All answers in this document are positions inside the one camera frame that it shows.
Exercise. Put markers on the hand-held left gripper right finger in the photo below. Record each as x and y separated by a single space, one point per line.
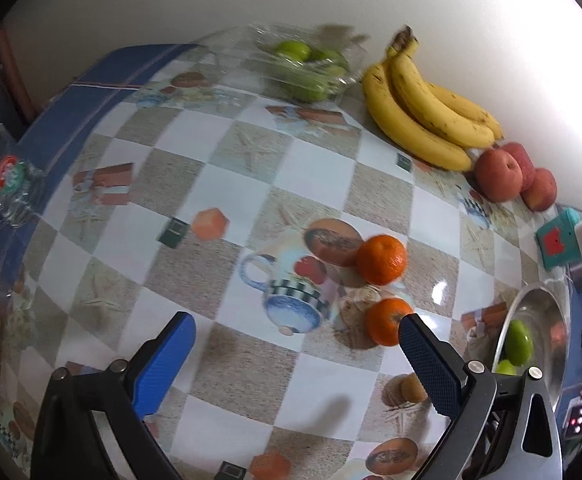
431 365

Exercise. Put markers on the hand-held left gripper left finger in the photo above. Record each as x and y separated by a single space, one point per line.
166 360

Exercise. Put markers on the orange mandarin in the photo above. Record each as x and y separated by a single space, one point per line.
381 259
383 322

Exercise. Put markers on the green lime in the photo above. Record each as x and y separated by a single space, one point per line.
519 340

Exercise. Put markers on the large steel bowl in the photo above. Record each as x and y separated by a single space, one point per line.
546 325

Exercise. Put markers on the small brown kiwi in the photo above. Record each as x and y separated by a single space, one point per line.
414 387

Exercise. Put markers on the teal plastic box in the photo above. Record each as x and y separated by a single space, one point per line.
556 245

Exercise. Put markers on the checkered printed tablecloth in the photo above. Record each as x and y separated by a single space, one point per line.
251 200

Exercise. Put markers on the large red peach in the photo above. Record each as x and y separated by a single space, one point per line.
496 175

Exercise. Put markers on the right red peach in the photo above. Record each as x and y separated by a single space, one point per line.
541 190

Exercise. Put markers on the middle red peach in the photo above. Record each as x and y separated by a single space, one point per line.
525 159

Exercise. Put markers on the yellow banana bunch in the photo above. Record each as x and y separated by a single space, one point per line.
421 125

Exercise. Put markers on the clear plastic fruit container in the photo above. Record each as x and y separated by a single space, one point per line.
271 67

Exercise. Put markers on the green apple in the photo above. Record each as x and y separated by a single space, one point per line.
332 59
293 51

